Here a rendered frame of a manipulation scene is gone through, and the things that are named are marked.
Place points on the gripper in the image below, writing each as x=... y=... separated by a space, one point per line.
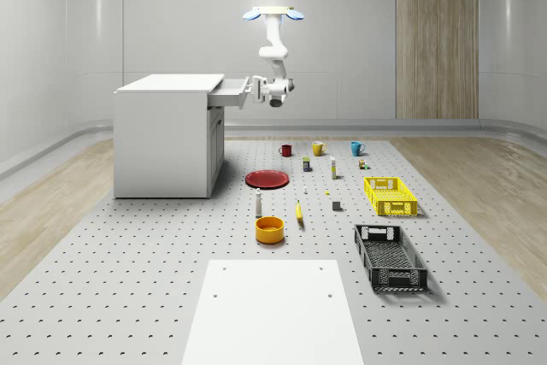
x=258 y=89

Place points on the white drawer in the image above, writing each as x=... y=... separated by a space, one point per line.
x=228 y=90

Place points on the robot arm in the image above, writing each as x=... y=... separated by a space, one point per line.
x=273 y=53

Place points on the red mug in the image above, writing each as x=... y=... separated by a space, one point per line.
x=286 y=151

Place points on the yellow mug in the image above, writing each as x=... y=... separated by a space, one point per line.
x=318 y=149

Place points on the flat-sided can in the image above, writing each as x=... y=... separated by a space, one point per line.
x=306 y=165

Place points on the red plate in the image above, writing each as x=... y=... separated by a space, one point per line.
x=267 y=179

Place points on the tall white yellow carton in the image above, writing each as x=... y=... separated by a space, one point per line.
x=333 y=168

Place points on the white cabinet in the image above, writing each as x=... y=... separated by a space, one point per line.
x=162 y=143

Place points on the blue mug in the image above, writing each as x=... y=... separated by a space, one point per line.
x=356 y=148

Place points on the small white bottle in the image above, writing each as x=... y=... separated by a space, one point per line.
x=258 y=204

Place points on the puzzle cube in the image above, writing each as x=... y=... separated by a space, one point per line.
x=363 y=164

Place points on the banana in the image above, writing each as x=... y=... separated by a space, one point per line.
x=299 y=212

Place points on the grey cube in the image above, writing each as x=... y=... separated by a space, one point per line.
x=337 y=206

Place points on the yellow bowl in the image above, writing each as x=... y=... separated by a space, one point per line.
x=269 y=234

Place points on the yellow basket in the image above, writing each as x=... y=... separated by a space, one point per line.
x=395 y=204

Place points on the white board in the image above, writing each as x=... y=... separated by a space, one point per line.
x=273 y=313

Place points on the dark grey basket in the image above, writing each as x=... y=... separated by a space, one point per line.
x=399 y=277

